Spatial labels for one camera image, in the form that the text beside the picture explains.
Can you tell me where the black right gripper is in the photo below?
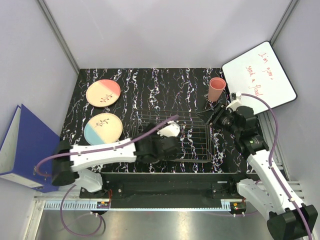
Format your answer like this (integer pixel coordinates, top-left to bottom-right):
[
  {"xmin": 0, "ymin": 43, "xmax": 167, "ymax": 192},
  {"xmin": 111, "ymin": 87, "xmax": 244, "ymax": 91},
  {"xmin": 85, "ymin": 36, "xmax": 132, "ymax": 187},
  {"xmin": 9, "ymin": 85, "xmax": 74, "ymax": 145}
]
[{"xmin": 195, "ymin": 101, "xmax": 241, "ymax": 137}]

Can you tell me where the pink cup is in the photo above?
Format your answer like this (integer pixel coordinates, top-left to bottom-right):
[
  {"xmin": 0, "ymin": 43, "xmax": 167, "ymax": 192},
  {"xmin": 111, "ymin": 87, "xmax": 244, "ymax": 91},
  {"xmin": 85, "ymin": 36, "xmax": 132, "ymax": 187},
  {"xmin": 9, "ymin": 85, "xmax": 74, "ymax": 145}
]
[{"xmin": 208, "ymin": 77, "xmax": 227, "ymax": 102}]

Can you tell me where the blue and cream plate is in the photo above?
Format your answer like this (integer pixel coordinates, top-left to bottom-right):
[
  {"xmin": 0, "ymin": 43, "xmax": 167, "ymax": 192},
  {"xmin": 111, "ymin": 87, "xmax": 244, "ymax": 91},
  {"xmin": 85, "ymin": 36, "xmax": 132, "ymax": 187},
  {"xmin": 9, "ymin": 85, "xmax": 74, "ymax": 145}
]
[{"xmin": 83, "ymin": 113, "xmax": 123, "ymax": 145}]

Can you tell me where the pink and cream plate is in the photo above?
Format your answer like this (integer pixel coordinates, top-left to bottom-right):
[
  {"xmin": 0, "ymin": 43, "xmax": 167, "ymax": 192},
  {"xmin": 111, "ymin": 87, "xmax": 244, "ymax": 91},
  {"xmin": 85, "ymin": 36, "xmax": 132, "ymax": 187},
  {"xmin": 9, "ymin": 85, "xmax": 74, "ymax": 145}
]
[{"xmin": 86, "ymin": 79, "xmax": 121, "ymax": 108}]

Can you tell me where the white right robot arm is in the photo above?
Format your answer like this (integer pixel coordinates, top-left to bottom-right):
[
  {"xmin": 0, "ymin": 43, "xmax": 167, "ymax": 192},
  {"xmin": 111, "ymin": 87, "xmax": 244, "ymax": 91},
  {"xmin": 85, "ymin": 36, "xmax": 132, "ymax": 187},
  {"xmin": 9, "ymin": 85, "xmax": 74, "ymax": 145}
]
[{"xmin": 197, "ymin": 103, "xmax": 318, "ymax": 240}]

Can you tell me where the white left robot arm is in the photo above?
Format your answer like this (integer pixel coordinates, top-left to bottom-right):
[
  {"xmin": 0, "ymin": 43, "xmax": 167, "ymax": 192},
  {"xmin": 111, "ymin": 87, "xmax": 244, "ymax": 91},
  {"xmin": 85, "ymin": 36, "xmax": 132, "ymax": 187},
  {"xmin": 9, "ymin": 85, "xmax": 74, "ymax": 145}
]
[{"xmin": 51, "ymin": 135, "xmax": 181, "ymax": 198}]

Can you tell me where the whiteboard with red writing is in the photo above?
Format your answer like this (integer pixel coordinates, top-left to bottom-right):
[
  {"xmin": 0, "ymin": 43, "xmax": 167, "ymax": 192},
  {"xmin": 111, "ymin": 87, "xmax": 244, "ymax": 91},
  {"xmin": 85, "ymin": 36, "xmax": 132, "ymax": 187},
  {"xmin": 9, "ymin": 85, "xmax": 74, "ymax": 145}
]
[{"xmin": 222, "ymin": 41, "xmax": 298, "ymax": 109}]

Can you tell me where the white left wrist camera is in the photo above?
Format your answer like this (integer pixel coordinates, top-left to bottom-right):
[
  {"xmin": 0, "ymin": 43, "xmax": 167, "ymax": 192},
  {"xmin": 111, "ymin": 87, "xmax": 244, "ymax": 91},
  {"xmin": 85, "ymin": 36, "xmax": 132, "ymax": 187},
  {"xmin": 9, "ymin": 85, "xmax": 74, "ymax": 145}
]
[{"xmin": 157, "ymin": 121, "xmax": 180, "ymax": 137}]

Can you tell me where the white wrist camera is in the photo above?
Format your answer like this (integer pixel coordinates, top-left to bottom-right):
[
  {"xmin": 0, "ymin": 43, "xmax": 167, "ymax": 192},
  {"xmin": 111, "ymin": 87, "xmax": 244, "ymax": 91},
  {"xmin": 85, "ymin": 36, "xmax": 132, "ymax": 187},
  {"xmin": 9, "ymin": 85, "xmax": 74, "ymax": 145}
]
[
  {"xmin": 226, "ymin": 91, "xmax": 243, "ymax": 111},
  {"xmin": 157, "ymin": 121, "xmax": 180, "ymax": 137}
]

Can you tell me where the black wire dish rack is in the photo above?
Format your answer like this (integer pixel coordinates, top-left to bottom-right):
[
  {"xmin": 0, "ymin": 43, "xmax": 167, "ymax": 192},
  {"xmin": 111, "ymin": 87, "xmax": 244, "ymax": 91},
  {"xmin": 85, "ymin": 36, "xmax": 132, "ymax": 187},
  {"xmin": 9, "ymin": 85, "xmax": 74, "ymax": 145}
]
[{"xmin": 129, "ymin": 109, "xmax": 216, "ymax": 163}]

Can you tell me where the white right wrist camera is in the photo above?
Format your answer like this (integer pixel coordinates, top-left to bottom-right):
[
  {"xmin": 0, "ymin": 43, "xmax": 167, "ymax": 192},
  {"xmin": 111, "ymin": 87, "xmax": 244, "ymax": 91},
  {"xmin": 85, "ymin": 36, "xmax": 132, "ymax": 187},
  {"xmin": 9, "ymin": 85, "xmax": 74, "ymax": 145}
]
[{"xmin": 226, "ymin": 91, "xmax": 243, "ymax": 111}]

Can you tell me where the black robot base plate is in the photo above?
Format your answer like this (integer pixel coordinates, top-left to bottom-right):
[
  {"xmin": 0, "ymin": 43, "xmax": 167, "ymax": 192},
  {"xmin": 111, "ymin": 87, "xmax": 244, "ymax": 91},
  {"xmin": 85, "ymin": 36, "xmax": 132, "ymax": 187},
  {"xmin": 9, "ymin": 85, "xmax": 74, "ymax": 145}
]
[{"xmin": 94, "ymin": 173, "xmax": 258, "ymax": 209}]

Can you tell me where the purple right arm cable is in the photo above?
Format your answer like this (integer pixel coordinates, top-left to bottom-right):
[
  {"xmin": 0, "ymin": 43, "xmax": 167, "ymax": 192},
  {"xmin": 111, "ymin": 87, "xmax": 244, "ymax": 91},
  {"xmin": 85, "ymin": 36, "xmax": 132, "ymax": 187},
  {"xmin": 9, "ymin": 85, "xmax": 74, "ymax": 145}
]
[{"xmin": 207, "ymin": 92, "xmax": 313, "ymax": 240}]

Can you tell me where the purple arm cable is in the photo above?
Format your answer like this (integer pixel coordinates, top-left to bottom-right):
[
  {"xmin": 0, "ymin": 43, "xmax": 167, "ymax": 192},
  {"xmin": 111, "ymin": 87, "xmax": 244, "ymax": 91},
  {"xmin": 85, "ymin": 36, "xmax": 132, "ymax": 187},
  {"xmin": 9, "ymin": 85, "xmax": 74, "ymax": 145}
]
[
  {"xmin": 33, "ymin": 114, "xmax": 180, "ymax": 237},
  {"xmin": 207, "ymin": 92, "xmax": 313, "ymax": 240}
]

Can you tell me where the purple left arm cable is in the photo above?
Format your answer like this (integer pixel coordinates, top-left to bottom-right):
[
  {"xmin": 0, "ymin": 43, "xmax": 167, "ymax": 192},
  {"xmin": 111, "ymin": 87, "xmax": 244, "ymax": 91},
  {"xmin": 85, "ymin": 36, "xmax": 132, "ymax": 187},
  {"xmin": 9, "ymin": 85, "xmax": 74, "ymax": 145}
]
[{"xmin": 33, "ymin": 114, "xmax": 180, "ymax": 237}]

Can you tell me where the blue ring binder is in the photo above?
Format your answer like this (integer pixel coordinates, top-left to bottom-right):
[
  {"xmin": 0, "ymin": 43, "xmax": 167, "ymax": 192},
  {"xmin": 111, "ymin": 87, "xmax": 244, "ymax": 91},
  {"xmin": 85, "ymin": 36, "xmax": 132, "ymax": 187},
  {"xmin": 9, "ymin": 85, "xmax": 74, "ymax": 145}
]
[{"xmin": 0, "ymin": 105, "xmax": 60, "ymax": 193}]

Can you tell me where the aluminium frame rail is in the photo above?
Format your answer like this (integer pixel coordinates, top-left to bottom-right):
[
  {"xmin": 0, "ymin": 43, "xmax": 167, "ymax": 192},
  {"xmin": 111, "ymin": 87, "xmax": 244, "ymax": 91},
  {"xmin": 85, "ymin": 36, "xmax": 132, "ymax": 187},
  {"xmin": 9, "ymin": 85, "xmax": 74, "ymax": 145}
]
[{"xmin": 36, "ymin": 0, "xmax": 80, "ymax": 75}]

